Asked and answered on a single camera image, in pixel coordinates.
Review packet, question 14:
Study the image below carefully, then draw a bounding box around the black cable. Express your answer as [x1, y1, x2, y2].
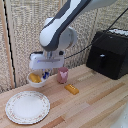
[64, 6, 128, 60]

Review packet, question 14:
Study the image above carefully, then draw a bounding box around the pink plastic cup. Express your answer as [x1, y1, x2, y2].
[56, 66, 70, 84]

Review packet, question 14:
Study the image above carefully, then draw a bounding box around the small white bowl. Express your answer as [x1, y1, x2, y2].
[26, 71, 48, 89]

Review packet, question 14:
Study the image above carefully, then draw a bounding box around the black box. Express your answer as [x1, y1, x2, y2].
[85, 28, 128, 80]

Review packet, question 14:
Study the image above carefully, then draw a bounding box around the white floral-rimmed plate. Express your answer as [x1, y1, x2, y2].
[4, 90, 51, 125]

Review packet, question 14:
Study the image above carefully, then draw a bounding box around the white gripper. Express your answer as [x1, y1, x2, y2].
[28, 50, 66, 81]

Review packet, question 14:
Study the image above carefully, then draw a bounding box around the hot dog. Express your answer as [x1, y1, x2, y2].
[29, 73, 43, 84]

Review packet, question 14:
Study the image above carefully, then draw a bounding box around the yellow rectangular block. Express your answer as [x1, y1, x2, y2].
[64, 83, 80, 95]

